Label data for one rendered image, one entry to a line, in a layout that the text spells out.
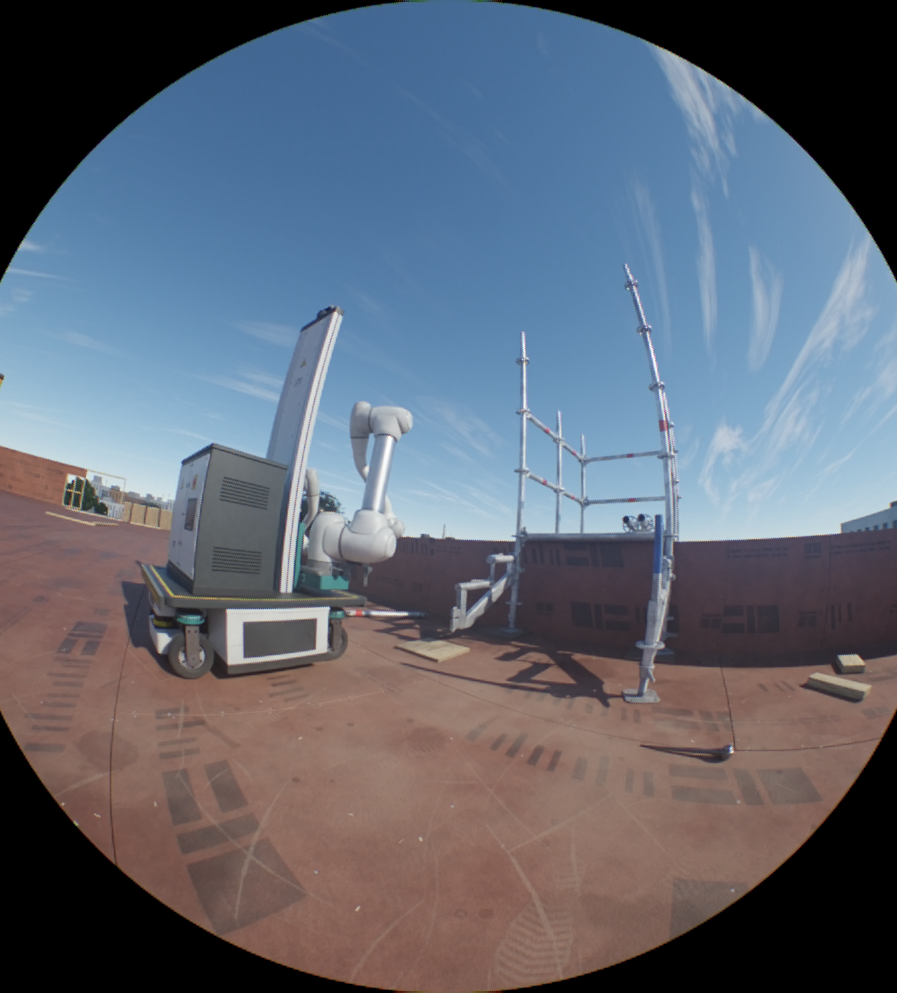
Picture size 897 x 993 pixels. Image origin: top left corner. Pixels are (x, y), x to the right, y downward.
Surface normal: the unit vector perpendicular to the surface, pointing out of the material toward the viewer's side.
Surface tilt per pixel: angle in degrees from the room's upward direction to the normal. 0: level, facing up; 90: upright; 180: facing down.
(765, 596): 90
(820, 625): 90
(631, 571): 90
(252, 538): 90
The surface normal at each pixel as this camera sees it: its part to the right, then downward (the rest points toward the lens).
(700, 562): -0.66, -0.18
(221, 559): 0.85, -0.02
